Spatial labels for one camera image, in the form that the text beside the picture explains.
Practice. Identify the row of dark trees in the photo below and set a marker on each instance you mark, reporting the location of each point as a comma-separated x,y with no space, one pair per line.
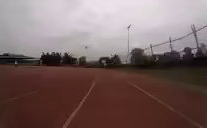
52,59

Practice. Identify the low flat-roofed building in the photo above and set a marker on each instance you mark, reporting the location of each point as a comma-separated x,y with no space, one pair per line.
11,59

